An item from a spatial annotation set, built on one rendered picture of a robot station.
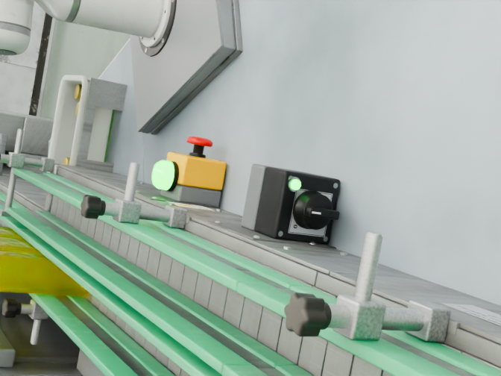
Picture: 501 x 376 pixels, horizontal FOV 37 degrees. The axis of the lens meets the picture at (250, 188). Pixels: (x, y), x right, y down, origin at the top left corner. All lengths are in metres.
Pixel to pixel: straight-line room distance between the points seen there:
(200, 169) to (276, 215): 0.28
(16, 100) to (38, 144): 2.81
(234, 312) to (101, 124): 0.82
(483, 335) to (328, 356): 0.17
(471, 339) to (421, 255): 0.24
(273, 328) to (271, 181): 0.19
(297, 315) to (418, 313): 0.11
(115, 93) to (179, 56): 0.34
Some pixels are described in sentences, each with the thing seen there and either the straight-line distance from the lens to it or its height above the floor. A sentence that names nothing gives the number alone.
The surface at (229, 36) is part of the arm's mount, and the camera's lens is 1.17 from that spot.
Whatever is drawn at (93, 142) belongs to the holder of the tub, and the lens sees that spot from 1.58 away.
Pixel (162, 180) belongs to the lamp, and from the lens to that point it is 1.11.
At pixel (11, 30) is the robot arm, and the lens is 1.25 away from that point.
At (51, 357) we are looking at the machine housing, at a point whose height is 0.90.
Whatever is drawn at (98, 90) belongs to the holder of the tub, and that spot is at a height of 0.81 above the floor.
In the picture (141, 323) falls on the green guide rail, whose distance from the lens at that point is 0.85.
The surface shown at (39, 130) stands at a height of 0.70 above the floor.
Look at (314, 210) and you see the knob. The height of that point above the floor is 0.81.
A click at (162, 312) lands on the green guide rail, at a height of 0.95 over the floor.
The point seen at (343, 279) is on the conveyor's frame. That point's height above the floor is 0.88.
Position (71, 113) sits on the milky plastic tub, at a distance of 1.72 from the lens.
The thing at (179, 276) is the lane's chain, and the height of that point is 0.88.
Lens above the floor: 1.30
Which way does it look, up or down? 31 degrees down
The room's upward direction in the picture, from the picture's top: 82 degrees counter-clockwise
